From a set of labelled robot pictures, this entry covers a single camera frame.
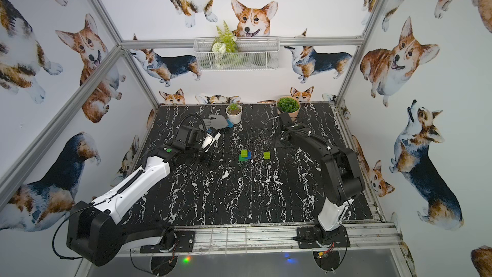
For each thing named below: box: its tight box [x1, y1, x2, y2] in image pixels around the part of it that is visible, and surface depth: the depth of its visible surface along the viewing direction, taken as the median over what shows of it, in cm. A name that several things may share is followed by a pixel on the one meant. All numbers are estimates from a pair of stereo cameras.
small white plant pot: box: [225, 103, 243, 125], surface depth 109 cm
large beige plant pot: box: [276, 96, 301, 122], surface depth 108 cm
